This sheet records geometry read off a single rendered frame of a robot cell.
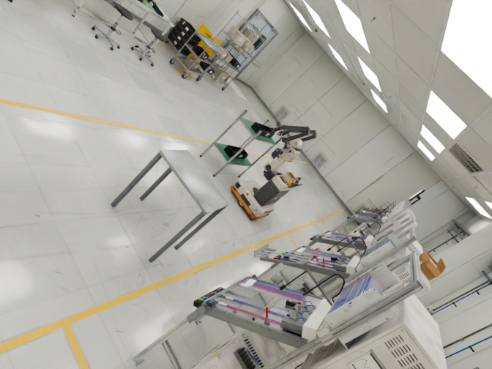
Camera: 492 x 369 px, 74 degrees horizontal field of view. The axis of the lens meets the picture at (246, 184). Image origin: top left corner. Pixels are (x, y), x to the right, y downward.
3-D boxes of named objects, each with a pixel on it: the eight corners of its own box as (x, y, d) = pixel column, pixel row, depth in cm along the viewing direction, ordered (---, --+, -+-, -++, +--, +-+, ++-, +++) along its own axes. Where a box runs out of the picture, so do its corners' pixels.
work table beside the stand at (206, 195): (141, 197, 356) (187, 149, 328) (178, 249, 345) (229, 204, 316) (110, 203, 315) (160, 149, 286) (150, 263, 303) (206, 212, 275)
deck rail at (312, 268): (279, 263, 341) (280, 258, 341) (280, 263, 343) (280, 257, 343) (348, 280, 310) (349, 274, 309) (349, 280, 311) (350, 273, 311)
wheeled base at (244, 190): (266, 217, 573) (277, 208, 564) (252, 221, 515) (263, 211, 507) (245, 187, 589) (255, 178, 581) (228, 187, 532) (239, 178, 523)
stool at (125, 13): (86, 25, 544) (107, -5, 522) (111, 38, 591) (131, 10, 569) (99, 45, 531) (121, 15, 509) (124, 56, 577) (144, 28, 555)
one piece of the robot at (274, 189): (269, 209, 566) (305, 179, 536) (256, 211, 517) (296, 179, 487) (258, 193, 574) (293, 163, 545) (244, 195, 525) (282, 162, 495)
